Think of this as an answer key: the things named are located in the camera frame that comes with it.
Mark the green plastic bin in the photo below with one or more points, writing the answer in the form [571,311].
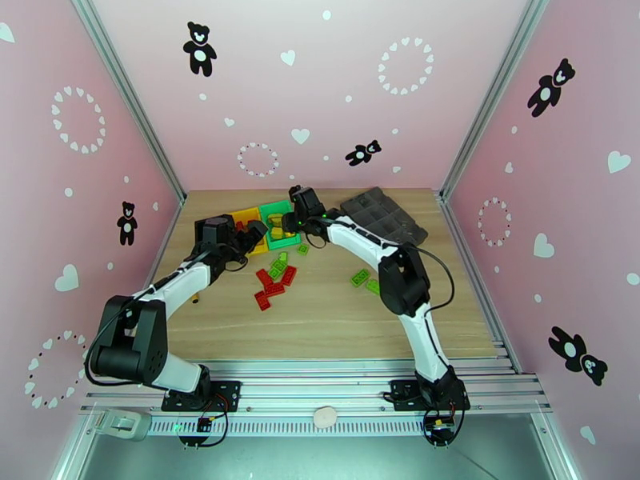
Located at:
[272,207]

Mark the dark grey compartment tray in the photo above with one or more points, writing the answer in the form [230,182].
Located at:
[380,213]

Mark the black plastic bin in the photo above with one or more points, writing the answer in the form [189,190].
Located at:
[199,232]

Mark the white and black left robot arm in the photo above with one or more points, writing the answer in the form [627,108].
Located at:
[175,286]

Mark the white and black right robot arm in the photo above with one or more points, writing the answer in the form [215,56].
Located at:
[360,241]

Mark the green two-by-two lego brick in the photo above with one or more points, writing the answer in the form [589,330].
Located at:
[303,249]
[373,286]
[273,275]

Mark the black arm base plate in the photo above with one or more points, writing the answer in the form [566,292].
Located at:
[402,393]
[227,393]

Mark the aluminium frame post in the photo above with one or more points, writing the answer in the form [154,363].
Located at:
[127,93]
[494,93]

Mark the yellow plastic bin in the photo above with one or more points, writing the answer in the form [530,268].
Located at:
[247,213]

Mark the yellow lego brick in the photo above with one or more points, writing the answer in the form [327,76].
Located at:
[278,232]
[274,219]

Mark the white oval object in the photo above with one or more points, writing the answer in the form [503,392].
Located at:
[325,417]

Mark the small black controller board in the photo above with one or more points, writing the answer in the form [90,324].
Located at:
[204,424]
[440,426]

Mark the white plastic device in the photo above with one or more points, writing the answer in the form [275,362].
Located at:
[122,423]

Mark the green two-by-four lego brick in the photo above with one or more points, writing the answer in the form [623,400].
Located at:
[360,277]

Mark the aluminium rail platform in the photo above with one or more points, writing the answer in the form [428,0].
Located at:
[310,383]

